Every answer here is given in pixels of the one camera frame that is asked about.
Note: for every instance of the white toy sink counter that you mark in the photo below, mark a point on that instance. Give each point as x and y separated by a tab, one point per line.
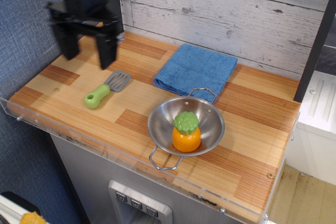
311	149

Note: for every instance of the grey toy fridge cabinet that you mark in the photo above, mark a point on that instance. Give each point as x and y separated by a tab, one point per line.
90	172

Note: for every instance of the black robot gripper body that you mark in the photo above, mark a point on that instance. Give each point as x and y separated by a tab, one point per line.
79	11

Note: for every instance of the dark left upright post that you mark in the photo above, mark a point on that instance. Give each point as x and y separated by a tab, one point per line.
114	8

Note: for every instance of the blue folded cloth napkin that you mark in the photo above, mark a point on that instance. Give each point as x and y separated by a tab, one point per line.
196	71

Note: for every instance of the dark right upright post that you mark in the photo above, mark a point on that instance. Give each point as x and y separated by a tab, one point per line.
316	50

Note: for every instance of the yellow toy at bottom left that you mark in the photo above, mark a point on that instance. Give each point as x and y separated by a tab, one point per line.
32	218

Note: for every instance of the dark upright post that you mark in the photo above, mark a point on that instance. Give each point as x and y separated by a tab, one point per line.
114	8
316	50

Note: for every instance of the white black box bottom left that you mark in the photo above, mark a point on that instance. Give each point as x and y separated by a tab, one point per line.
14	206

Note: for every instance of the small steel two-handled bowl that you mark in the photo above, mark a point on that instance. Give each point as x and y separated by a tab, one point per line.
160	126

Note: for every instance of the orange toy carrot green top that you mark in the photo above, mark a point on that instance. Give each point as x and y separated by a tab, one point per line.
186	135

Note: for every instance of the green handled grey toy spatula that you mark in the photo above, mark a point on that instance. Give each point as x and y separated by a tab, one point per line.
116	82

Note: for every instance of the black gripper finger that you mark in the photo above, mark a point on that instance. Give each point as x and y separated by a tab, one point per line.
107	49
66	39

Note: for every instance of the silver dispenser button panel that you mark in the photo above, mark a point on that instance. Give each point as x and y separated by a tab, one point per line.
132	206

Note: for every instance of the clear acrylic table guard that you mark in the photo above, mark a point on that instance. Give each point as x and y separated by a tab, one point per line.
257	107

